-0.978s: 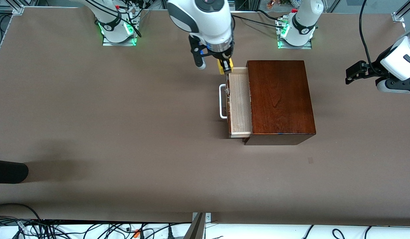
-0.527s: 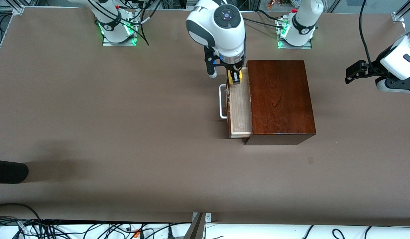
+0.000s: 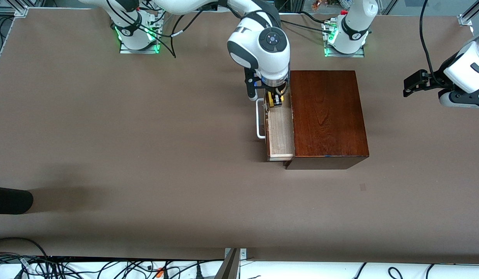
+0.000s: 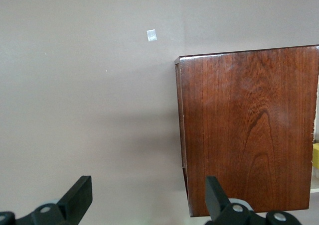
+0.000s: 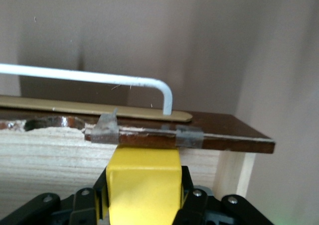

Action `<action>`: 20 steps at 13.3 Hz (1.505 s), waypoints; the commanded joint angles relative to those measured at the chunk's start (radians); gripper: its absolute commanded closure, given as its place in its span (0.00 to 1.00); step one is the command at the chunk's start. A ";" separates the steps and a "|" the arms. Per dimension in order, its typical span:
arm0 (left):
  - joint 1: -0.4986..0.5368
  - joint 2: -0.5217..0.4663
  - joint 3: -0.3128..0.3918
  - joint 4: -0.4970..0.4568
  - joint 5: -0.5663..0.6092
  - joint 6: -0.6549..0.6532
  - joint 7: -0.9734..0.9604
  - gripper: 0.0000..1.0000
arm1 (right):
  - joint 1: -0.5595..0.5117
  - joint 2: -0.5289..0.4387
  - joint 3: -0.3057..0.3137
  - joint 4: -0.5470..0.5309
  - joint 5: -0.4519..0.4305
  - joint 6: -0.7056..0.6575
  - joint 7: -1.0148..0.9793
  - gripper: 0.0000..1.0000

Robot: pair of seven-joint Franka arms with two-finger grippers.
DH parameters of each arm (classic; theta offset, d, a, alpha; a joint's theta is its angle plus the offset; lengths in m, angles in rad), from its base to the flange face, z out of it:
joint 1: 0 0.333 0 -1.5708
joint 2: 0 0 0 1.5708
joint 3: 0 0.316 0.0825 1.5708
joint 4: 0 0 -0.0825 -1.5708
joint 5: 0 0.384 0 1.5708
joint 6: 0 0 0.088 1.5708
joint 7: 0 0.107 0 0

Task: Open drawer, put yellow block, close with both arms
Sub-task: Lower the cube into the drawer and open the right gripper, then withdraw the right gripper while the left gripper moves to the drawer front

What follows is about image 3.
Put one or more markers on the aluminium frame profile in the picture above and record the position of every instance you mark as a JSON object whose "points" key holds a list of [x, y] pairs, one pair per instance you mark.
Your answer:
{"points": [[11, 11]]}

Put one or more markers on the aluminium profile post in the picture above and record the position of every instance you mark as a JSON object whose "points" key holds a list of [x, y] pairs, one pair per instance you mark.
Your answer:
{"points": [[230, 267]]}

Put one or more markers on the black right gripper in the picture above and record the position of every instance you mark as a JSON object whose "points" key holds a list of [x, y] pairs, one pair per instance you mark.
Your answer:
{"points": [[275, 97]]}

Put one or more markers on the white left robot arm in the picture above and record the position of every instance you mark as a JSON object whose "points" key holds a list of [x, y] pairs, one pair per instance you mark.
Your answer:
{"points": [[468, 66]]}

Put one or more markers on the dark wooden cabinet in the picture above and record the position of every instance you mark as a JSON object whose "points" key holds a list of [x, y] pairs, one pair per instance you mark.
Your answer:
{"points": [[328, 116]]}

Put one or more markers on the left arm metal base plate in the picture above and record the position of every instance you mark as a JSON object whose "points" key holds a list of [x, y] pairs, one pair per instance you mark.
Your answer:
{"points": [[328, 54]]}

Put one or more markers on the aluminium corner bracket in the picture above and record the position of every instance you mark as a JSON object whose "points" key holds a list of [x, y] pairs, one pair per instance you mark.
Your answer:
{"points": [[465, 19]]}

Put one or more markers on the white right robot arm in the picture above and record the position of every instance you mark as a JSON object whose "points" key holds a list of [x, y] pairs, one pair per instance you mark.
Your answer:
{"points": [[262, 54]]}

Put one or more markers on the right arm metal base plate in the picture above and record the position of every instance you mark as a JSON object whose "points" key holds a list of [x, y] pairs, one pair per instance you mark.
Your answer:
{"points": [[146, 50]]}

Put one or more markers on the yellow wooden block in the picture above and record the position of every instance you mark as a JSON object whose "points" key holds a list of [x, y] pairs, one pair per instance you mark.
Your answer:
{"points": [[270, 99]]}

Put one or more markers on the black ribbed cylinder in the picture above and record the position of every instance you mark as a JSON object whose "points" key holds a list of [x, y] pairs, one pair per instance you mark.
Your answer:
{"points": [[11, 200]]}

